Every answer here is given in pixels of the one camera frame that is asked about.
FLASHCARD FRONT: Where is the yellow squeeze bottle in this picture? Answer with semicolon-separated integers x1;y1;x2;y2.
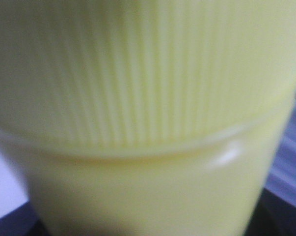
0;0;296;236

